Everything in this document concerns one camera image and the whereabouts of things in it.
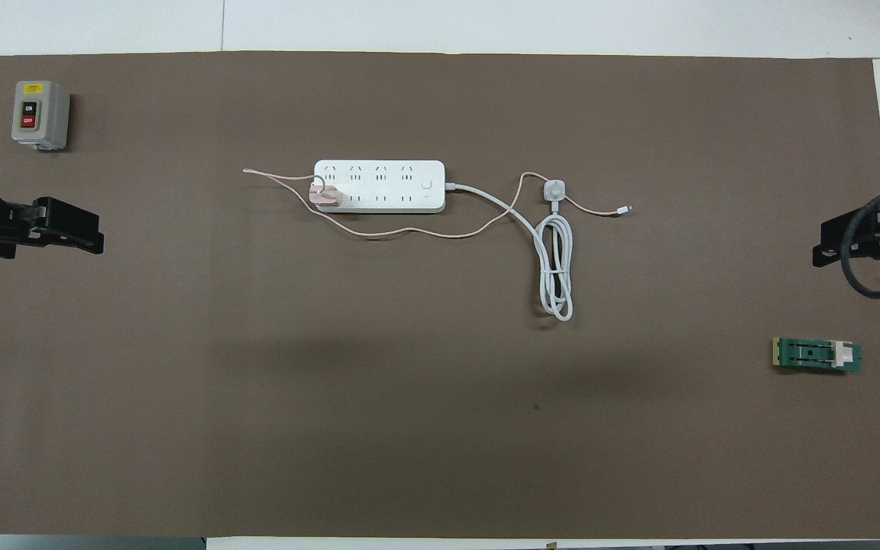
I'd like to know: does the white power strip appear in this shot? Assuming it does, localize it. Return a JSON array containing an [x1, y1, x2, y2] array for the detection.
[[313, 159, 447, 215]]

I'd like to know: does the pink charging cable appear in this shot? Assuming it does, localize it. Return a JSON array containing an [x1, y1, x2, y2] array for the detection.
[[242, 167, 633, 240]]

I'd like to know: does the brown table mat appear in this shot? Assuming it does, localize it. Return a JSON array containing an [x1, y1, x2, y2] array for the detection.
[[0, 50, 880, 539]]

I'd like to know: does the grey on-off switch box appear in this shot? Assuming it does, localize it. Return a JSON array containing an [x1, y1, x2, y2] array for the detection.
[[11, 80, 72, 152]]

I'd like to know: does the green knife switch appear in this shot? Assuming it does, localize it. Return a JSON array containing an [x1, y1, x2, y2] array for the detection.
[[772, 337, 862, 375]]

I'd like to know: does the white power cord with plug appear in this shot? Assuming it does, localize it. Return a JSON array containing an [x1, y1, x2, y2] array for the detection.
[[445, 179, 575, 322]]

